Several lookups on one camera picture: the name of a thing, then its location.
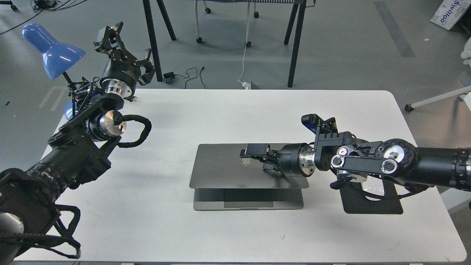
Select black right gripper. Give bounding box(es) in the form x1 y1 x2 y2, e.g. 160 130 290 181
240 143 316 178

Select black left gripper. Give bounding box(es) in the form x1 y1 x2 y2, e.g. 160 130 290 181
94 22 155 97

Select grey laptop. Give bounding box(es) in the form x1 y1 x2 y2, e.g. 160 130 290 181
190 143 309 211

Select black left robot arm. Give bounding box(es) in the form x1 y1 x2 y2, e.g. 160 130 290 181
0 22 155 265

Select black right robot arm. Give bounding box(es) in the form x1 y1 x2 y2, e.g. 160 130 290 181
240 114 471 200

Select black trestle table legs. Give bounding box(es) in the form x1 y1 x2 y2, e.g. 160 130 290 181
142 0 317 88

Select blue desk lamp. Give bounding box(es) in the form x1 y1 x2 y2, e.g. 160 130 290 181
21 24 86 120

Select black mouse pad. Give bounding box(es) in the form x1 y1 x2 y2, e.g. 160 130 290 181
339 179 403 215

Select white chair base right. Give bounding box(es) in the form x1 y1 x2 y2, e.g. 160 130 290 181
404 38 471 112

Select white cardboard box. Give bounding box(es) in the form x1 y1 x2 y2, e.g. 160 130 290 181
430 0 471 30

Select black power adapter cable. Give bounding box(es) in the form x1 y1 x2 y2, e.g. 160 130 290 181
163 67 206 89

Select white charger cable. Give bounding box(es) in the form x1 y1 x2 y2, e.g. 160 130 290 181
237 0 259 90

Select black cables on floor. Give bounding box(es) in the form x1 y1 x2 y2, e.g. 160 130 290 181
0 0 89 35

